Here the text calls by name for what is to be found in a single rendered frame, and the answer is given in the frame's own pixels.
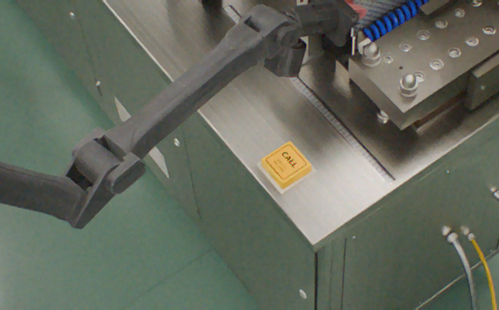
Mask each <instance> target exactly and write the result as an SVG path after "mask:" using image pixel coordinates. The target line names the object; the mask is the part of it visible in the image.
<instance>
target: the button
mask: <svg viewBox="0 0 499 310"><path fill-rule="evenodd" d="M262 167H263V168H264V169H265V170H266V171H267V173H268V174H269V175H270V176H271V177H272V178H273V179H274V180H275V181H276V182H277V184H278V186H279V187H280V188H281V189H286V188H287V187H289V186H290V185H291V184H292V183H294V182H295V181H297V180H298V179H299V178H301V177H302V176H305V175H307V174H308V173H310V172H311V171H312V165H311V163H310V162H309V161H308V160H307V159H306V157H305V156H304V155H302V154H301V153H300V152H299V151H298V149H297V148H296V147H295V146H294V145H293V144H292V142H291V141H288V142H287V143H286V144H285V145H283V146H281V147H280V148H278V149H276V150H275V151H273V152H272V153H270V154H268V155H267V156H266V157H264V158H262Z"/></svg>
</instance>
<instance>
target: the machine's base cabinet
mask: <svg viewBox="0 0 499 310"><path fill-rule="evenodd" d="M17 1H18V3H19V4H20V5H22V6H23V8H24V9H25V12H26V13H27V14H28V15H29V17H30V18H31V19H32V21H33V22H34V23H35V24H36V25H37V26H38V27H39V29H40V30H41V31H42V33H43V34H44V35H45V37H46V38H47V39H48V41H49V42H50V43H51V44H52V46H53V47H54V48H55V50H56V51H57V52H58V54H59V55H60V56H61V57H62V59H63V60H64V61H65V63H66V64H67V65H68V66H69V67H70V68H71V70H72V71H74V72H75V74H76V76H77V77H78V78H79V80H80V81H81V82H82V84H83V85H84V86H85V87H86V88H87V90H89V92H90V93H91V94H92V96H93V97H94V99H95V101H96V102H97V103H98V104H99V106H100V107H101V108H102V109H103V110H104V111H105V112H106V113H107V114H108V115H109V117H110V118H111V119H112V122H113V123H114V124H115V125H116V126H119V125H120V124H121V123H123V122H124V121H125V120H126V119H128V118H129V117H130V116H133V115H134V114H136V113H137V111H139V110H140V109H141V108H142V107H144V106H145V105H146V104H147V103H149V102H150V101H151V99H152V98H155V97H156V96H157V95H158V94H159V93H161V92H162V91H163V90H164V89H165V88H166V87H167V86H169V85H168V84H167V83H166V82H165V81H164V78H163V77H161V76H160V74H159V73H158V72H157V71H156V70H155V68H154V67H153V66H151V65H150V64H149V62H148V61H147V60H146V59H145V58H144V56H143V54H142V53H141V52H140V50H139V49H138V48H137V47H136V46H135V45H134V44H133V43H132V42H131V41H130V39H129V38H128V37H127V36H126V35H125V33H123V32H122V31H121V30H120V27H119V26H118V25H117V24H116V23H115V21H114V20H113V19H112V18H111V17H110V16H109V15H108V14H107V13H106V12H105V10H104V9H103V8H102V7H101V6H100V4H99V3H98V2H97V1H96V0H17ZM143 160H144V161H145V162H146V165H147V166H148V167H149V169H150V170H151V171H152V172H153V173H154V174H155V175H156V176H157V177H158V178H159V179H160V181H161V182H162V183H163V186H164V187H165V188H166V190H167V191H168V192H169V194H170V195H171V196H172V197H173V198H174V199H175V200H176V202H178V203H179V204H180V207H181V208H182V209H183V211H184V212H185V213H186V215H187V216H188V217H189V218H190V219H191V220H192V221H193V223H194V224H195V225H196V228H197V229H199V230H200V232H201V233H202V234H203V235H204V237H205V238H206V239H207V241H208V242H209V243H210V244H211V245H212V246H213V249H214V250H215V251H216V252H217V254H219V255H220V256H221V258H222V259H223V260H224V262H225V263H226V264H227V265H228V266H229V267H230V268H231V271H232V272H233V273H234V275H235V276H236V277H237V279H238V280H240V281H241V283H242V284H243V285H244V286H245V288H246V289H247V290H248V291H249V292H250V293H251V296H252V297H253V298H254V300H255V301H256V302H257V303H258V305H259V306H260V307H261V308H262V309H263V310H422V309H423V308H425V307H426V306H428V305H429V304H430V303H431V302H433V301H434V300H435V299H437V298H438V297H441V296H442V295H444V294H445V293H446V292H447V291H448V290H449V289H450V288H452V287H453V286H454V285H456V284H457V283H459V282H460V281H461V280H463V279H464V278H465V272H464V269H463V267H462V264H461V261H460V259H459V257H458V254H457V252H456V251H455V249H454V248H453V246H452V245H449V244H448V243H447V241H446V239H447V236H448V235H449V234H451V233H453V232H456V233H457V234H458V236H459V239H458V240H457V241H458V242H459V244H460V246H461V248H462V249H463V250H464V252H465V253H466V256H467V258H468V259H469V263H470V266H471V269H472V272H475V271H476V270H478V268H479V267H481V266H482V265H483V262H482V260H481V258H480V256H479V255H478V252H477V250H476V248H475V247H474V246H473V244H472V243H471V244H470V243H469V242H468V240H467V239H466V237H467V235H468V234H470V233H473V234H474V235H475V236H476V239H475V240H474V241H475V242H476V244H477V245H478V247H479V248H480V250H481V252H482V254H483V256H484V258H485V260H486V262H487V261H488V260H490V259H491V258H493V257H494V256H496V255H497V254H498V253H499V201H497V200H496V199H494V198H493V197H492V196H493V194H494V193H496V191H498V190H499V126H498V127H496V128H495V129H493V130H490V131H489V132H487V133H486V134H485V135H484V136H482V137H481V138H479V139H477V140H476V141H474V143H473V144H471V145H470V146H469V147H468V148H466V149H464V150H463V151H461V152H460V153H458V154H457V155H455V156H454V157H452V158H450V159H449V160H447V161H446V162H444V163H443V164H442V165H441V166H440V167H438V168H437V169H436V170H434V171H432V172H431V173H430V174H428V175H427V176H425V177H423V178H422V179H420V180H418V181H417V182H416V183H414V184H413V185H411V186H410V187H409V188H408V189H407V190H405V191H404V192H403V193H401V194H399V195H398V196H395V197H394V198H393V199H391V200H390V201H389V202H387V203H385V204H384V205H382V206H381V207H380V208H379V209H378V210H377V211H376V212H374V213H371V214H370V215H368V216H367V217H365V218H364V219H363V220H361V221H360V222H358V223H357V224H355V225H354V226H352V227H351V228H350V229H349V230H347V231H346V232H344V233H343V234H341V235H339V236H338V237H336V238H335V239H334V240H333V241H331V242H330V243H328V244H325V245H324V246H322V247H321V248H320V249H319V250H318V251H317V252H316V253H311V252H310V250H309V248H308V247H307V246H306V245H305V244H304V243H303V242H302V241H301V240H300V238H299V237H298V236H297V235H296V234H295V232H294V231H293V230H292V229H291V228H290V226H289V225H288V224H287V223H286V222H285V220H284V219H283V218H281V217H280V216H279V214H278V213H277V212H276V211H275V209H274V208H273V207H272V206H271V204H270V202H269V201H268V200H267V199H266V198H265V197H264V196H263V195H262V194H261V193H260V192H259V191H258V190H257V189H256V188H255V187H254V185H253V183H252V182H251V181H250V179H249V178H248V177H247V176H246V175H245V173H244V172H243V171H242V170H240V168H239V167H238V166H237V165H236V164H235V162H234V161H233V160H232V159H231V158H230V156H229V155H228V154H227V153H226V152H225V150H224V149H223V148H222V147H221V146H219V144H218V142H217V141H216V140H215V139H214V137H213V136H212V135H211V134H210V133H209V132H208V131H207V130H206V129H205V128H204V126H203V125H202V124H201V123H200V120H198V119H197V118H196V117H195V115H194V114H192V115H191V116H190V117H189V118H187V119H186V120H185V121H184V123H183V124H181V125H180V126H179V127H178V128H177V129H174V130H173V131H172V132H171V133H170V134H169V135H168V136H167V137H166V138H164V139H163V140H162V141H161V142H159V144H158V145H157V146H156V147H155V148H153V149H152V150H151V151H150V152H149V153H148V154H147V155H146V156H145V157H144V159H143Z"/></svg>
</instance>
